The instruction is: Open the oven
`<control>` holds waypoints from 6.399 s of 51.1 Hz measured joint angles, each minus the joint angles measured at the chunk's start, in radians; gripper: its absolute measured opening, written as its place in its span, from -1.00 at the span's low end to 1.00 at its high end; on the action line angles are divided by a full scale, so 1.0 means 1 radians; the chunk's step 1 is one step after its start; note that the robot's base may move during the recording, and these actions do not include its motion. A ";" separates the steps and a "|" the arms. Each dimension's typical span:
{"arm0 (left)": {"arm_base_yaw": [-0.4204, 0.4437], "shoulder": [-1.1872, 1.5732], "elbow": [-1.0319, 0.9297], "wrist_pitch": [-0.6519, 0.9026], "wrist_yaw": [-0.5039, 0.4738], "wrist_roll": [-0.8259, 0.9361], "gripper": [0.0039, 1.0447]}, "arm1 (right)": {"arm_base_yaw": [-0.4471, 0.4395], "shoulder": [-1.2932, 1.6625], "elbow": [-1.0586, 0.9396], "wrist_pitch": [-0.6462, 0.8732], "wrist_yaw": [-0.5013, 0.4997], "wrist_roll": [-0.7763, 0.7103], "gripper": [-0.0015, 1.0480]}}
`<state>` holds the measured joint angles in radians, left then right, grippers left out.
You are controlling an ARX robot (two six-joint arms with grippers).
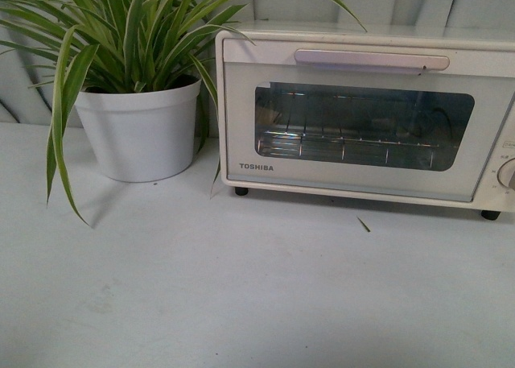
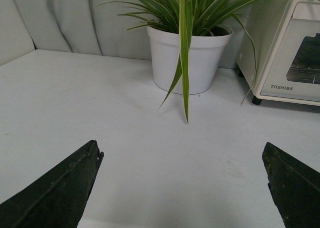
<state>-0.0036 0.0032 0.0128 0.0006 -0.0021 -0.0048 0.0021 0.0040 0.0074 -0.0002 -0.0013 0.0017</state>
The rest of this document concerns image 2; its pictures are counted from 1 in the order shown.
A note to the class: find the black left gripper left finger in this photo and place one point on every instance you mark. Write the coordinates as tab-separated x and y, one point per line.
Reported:
59	197

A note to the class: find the pale grey curtain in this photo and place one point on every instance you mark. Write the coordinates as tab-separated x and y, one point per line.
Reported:
97	27

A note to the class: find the cream Toshiba toaster oven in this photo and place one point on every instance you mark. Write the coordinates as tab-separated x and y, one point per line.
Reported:
279	55

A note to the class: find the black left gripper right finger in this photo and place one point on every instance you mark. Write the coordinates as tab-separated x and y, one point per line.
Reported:
294	187

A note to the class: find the green striped spider plant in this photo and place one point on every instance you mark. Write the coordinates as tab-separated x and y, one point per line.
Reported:
186	18

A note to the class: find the white plastic flower pot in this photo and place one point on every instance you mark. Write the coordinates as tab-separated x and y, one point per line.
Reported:
204	56

